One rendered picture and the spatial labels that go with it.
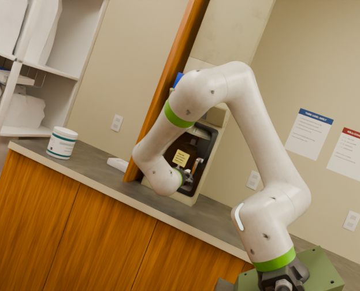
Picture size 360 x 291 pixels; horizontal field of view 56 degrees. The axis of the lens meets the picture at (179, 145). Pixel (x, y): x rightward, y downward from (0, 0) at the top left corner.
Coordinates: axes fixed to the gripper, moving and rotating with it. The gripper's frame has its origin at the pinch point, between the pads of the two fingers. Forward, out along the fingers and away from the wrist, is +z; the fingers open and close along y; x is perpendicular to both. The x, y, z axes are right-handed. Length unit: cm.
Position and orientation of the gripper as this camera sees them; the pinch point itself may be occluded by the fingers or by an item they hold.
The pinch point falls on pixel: (186, 172)
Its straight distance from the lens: 164.0
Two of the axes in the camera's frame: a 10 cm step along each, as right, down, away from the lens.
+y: -8.9, -3.8, 2.3
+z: 2.6, -0.2, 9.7
